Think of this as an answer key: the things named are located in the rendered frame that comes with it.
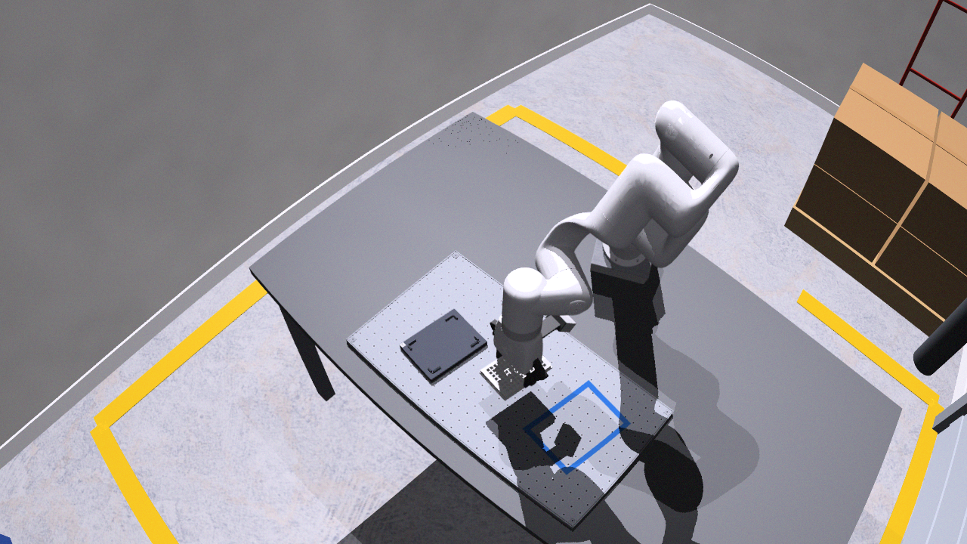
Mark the blue tape outline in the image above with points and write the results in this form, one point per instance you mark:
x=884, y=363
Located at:
x=554, y=458

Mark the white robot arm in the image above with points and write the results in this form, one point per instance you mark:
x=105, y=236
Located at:
x=652, y=188

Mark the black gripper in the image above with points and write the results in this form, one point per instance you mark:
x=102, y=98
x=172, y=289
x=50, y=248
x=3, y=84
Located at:
x=523, y=356

